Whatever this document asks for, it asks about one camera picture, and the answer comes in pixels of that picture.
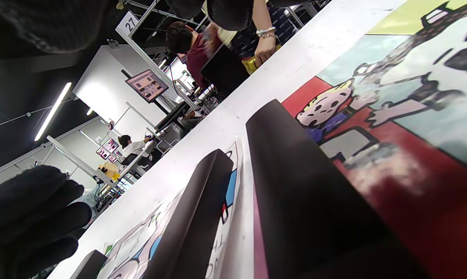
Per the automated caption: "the person's left hand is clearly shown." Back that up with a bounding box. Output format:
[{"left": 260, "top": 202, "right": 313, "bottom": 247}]
[{"left": 0, "top": 165, "right": 92, "bottom": 279}]

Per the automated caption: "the person's right hand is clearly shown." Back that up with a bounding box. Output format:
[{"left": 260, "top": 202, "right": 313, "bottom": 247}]
[{"left": 0, "top": 0, "right": 253, "bottom": 55}]

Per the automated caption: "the dark brown paperweight block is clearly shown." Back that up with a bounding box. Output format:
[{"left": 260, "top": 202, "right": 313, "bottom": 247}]
[
  {"left": 70, "top": 249, "right": 107, "bottom": 279},
  {"left": 142, "top": 148, "right": 235, "bottom": 279},
  {"left": 245, "top": 99, "right": 424, "bottom": 279}
]

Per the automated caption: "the pink face cartoon poster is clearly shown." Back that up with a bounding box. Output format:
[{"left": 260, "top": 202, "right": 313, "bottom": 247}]
[{"left": 96, "top": 141, "right": 244, "bottom": 279}]

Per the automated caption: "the colour striped cartoon poster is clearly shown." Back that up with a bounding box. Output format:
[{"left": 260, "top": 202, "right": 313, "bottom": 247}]
[{"left": 253, "top": 0, "right": 467, "bottom": 279}]

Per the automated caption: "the white sign plate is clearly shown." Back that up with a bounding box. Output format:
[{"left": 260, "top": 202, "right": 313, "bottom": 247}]
[{"left": 115, "top": 10, "right": 140, "bottom": 40}]

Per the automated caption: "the long ceiling light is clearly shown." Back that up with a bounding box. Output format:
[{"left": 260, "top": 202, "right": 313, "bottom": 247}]
[{"left": 34, "top": 82, "right": 72, "bottom": 142}]

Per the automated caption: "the yellow round object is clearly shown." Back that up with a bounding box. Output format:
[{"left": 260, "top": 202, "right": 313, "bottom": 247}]
[{"left": 98, "top": 162, "right": 121, "bottom": 182}]

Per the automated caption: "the small pink screen monitor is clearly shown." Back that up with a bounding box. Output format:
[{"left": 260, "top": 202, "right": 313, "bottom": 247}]
[{"left": 96, "top": 138, "right": 120, "bottom": 160}]

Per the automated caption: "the black laptop lid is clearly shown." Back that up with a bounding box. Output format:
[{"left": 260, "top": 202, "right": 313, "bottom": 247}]
[{"left": 200, "top": 43, "right": 251, "bottom": 99}]

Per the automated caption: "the yellow packet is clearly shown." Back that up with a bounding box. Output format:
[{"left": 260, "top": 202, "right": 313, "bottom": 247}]
[{"left": 241, "top": 45, "right": 282, "bottom": 75}]

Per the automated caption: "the white metal frame beam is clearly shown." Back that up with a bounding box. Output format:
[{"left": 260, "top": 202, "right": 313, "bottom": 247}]
[
  {"left": 115, "top": 29, "right": 199, "bottom": 111},
  {"left": 47, "top": 136, "right": 119, "bottom": 187}
]

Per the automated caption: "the wall mounted monitor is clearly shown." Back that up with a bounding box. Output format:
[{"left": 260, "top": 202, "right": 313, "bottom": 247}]
[{"left": 125, "top": 69, "right": 170, "bottom": 104}]

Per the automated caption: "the beaded bracelet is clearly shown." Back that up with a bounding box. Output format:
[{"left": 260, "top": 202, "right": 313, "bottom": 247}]
[{"left": 256, "top": 26, "right": 277, "bottom": 39}]

